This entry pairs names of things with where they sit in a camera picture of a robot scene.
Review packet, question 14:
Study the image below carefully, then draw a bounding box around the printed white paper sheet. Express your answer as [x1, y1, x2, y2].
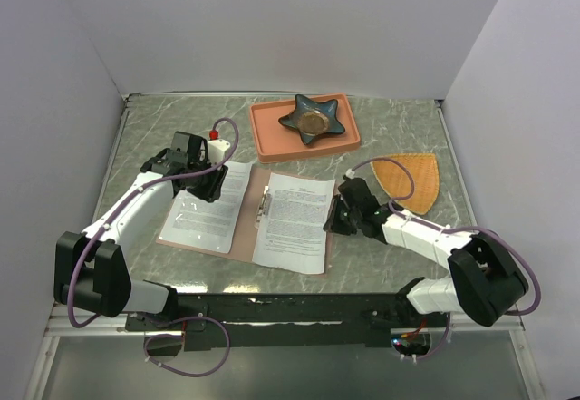
[158, 161, 252, 255]

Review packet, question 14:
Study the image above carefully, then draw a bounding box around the metal folder clip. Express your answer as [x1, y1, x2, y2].
[255, 185, 271, 229]

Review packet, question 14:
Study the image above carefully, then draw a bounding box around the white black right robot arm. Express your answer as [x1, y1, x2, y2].
[324, 178, 529, 327]

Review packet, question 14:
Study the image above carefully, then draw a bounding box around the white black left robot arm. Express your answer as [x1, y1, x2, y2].
[53, 131, 235, 329]

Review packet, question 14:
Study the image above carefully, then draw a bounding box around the orange woven rattan basket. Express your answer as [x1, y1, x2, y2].
[371, 153, 440, 216]

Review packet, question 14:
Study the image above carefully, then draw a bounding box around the orange rectangular tray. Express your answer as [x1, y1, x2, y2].
[249, 93, 361, 163]

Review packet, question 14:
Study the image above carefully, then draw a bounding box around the dark blue star dish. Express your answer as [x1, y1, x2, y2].
[278, 94, 345, 146]

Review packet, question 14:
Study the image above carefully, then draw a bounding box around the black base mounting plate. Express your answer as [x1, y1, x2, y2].
[127, 293, 447, 351]

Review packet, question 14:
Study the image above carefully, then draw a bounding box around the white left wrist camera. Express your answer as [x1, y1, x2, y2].
[208, 130, 231, 165]

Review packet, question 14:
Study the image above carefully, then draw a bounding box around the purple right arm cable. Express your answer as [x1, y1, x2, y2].
[348, 158, 542, 317]

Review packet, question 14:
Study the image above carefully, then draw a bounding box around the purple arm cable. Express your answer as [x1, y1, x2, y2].
[66, 117, 240, 328]
[348, 158, 542, 317]

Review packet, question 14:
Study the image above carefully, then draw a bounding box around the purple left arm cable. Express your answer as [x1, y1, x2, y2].
[66, 117, 240, 328]

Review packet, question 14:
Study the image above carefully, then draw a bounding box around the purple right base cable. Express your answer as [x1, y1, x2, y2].
[398, 311, 454, 365]

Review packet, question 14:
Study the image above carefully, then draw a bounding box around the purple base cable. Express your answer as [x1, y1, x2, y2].
[398, 311, 454, 365]
[143, 316, 231, 377]

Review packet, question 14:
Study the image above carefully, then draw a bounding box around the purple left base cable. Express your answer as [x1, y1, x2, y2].
[143, 316, 231, 377]

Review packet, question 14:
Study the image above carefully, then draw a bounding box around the aluminium frame rail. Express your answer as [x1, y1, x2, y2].
[43, 305, 525, 337]

